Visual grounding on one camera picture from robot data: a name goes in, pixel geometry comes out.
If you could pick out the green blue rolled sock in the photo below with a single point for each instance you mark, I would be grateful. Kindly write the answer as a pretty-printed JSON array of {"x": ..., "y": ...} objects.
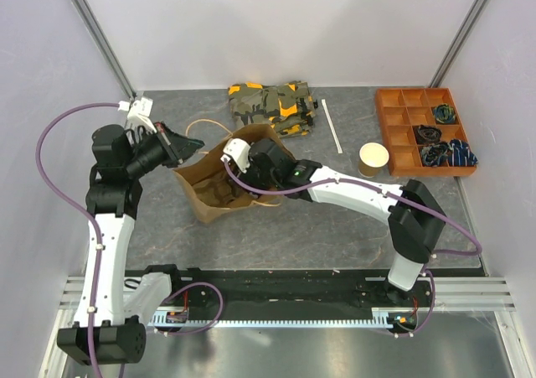
[{"x": 444, "y": 114}]

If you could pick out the grey patterned rolled sock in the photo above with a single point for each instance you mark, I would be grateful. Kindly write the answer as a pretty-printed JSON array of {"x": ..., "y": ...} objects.
[{"x": 434, "y": 155}]

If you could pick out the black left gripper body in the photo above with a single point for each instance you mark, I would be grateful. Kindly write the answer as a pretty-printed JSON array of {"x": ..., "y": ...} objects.
[{"x": 172, "y": 162}]

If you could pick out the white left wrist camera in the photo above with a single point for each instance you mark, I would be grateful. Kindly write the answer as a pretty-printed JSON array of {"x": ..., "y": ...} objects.
[{"x": 138, "y": 114}]

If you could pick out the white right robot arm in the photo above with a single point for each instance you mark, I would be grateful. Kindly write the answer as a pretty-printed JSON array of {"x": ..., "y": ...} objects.
[{"x": 414, "y": 233}]

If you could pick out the blue striped rolled sock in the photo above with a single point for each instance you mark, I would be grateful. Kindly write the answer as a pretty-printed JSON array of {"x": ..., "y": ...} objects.
[{"x": 461, "y": 155}]

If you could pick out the cardboard cup carrier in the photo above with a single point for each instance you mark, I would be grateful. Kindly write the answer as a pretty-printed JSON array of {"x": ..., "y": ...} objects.
[{"x": 219, "y": 191}]

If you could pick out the dark brown rolled sock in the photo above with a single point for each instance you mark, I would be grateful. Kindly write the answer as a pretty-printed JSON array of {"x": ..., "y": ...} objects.
[{"x": 425, "y": 134}]

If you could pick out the white slotted cable duct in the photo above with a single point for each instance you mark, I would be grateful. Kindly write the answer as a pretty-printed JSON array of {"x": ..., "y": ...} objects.
[{"x": 165, "y": 318}]

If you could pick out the camouflage folded cloth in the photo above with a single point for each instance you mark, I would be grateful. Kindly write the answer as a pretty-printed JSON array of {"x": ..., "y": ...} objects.
[{"x": 289, "y": 109}]

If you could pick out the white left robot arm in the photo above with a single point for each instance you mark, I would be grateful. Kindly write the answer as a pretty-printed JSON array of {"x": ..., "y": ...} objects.
[{"x": 109, "y": 327}]

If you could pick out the orange compartment tray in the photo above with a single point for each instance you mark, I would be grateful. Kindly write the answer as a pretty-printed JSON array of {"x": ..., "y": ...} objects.
[{"x": 399, "y": 109}]

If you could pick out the white paper straw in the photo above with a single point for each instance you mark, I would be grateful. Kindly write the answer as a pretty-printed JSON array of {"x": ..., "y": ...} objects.
[{"x": 332, "y": 127}]

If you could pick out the aluminium frame rail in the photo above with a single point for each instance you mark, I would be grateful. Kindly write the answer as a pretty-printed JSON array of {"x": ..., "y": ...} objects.
[{"x": 472, "y": 294}]

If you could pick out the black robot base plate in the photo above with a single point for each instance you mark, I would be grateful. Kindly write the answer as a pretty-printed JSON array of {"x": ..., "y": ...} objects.
[{"x": 287, "y": 294}]

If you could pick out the brown paper bag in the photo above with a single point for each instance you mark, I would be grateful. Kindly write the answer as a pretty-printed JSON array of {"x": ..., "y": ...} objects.
[{"x": 210, "y": 166}]

